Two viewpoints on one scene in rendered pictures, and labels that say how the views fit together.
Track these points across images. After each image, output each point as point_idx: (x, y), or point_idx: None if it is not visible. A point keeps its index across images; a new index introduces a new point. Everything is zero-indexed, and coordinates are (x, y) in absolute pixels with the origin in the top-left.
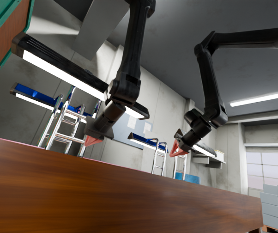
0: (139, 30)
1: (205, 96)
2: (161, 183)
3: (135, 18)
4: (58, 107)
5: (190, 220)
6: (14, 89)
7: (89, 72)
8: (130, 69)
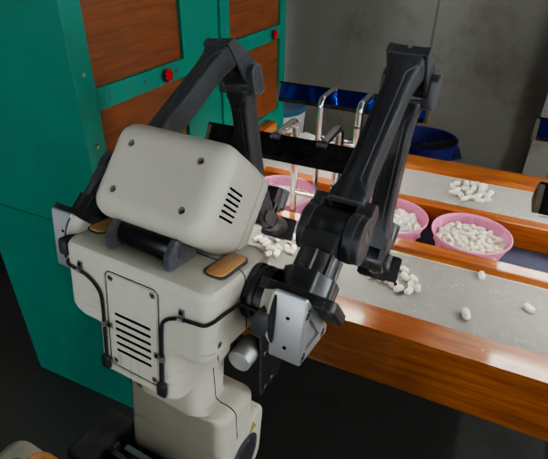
0: (242, 147)
1: None
2: None
3: (235, 133)
4: (337, 106)
5: (339, 348)
6: (279, 98)
7: (275, 138)
8: None
